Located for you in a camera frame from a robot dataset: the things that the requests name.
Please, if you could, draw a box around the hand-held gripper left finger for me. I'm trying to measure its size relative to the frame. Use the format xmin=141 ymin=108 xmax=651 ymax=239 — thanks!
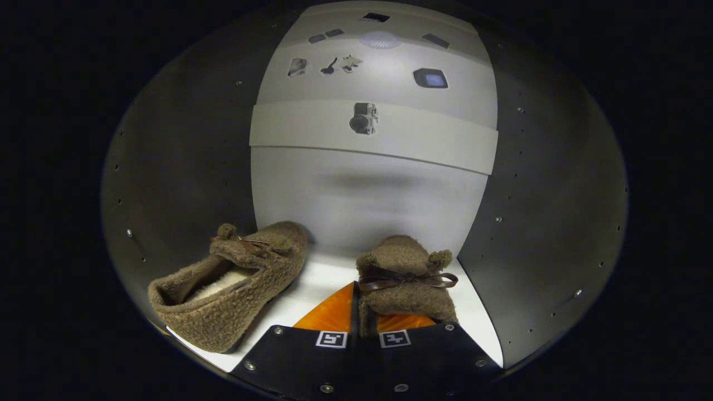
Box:
xmin=230 ymin=281 xmax=360 ymax=401

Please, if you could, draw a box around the brown fuzzy shoe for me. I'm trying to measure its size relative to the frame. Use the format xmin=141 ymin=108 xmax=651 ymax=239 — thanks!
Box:
xmin=355 ymin=234 xmax=460 ymax=339
xmin=148 ymin=221 xmax=309 ymax=354

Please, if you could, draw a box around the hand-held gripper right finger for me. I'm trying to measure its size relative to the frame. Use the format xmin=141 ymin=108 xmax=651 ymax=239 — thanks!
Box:
xmin=359 ymin=314 xmax=503 ymax=401

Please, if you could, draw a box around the dark grey shoe cabinet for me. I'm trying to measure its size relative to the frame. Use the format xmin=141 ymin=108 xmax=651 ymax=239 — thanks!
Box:
xmin=100 ymin=0 xmax=630 ymax=385

